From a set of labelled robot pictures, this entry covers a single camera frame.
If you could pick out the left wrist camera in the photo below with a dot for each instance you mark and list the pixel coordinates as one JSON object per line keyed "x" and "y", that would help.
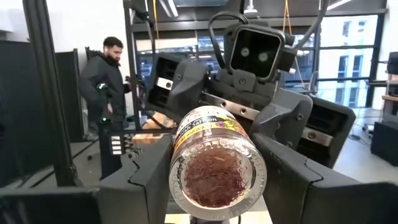
{"x": 255, "y": 53}

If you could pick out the black rig post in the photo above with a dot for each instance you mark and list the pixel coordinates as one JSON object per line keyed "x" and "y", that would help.
{"x": 48, "y": 77}

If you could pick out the black storage box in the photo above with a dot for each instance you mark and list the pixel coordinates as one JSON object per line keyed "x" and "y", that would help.
{"x": 384, "y": 143}

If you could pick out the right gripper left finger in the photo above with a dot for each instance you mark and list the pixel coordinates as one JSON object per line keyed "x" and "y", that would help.
{"x": 77, "y": 205}

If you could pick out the white hanging lamp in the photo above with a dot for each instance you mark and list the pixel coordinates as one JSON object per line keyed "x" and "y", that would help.
{"x": 250, "y": 7}

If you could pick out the black box with white labels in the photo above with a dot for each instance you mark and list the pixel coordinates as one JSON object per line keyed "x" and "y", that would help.
{"x": 115, "y": 144}

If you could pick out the black partition panel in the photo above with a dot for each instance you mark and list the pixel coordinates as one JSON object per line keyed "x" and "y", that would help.
{"x": 15, "y": 109}
{"x": 71, "y": 77}

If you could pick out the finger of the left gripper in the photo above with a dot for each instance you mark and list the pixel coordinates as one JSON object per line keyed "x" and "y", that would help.
{"x": 311, "y": 124}
{"x": 183, "y": 87}

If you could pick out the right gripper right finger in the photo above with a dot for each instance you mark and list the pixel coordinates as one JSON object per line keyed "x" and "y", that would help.
{"x": 342, "y": 205}

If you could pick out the person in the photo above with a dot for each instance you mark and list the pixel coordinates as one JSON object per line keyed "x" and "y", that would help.
{"x": 102, "y": 77}

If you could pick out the black framed window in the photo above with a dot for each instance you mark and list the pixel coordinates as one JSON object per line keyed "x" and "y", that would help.
{"x": 348, "y": 40}

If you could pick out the small saffron glass jar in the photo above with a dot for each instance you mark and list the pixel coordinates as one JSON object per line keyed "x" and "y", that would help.
{"x": 217, "y": 177}

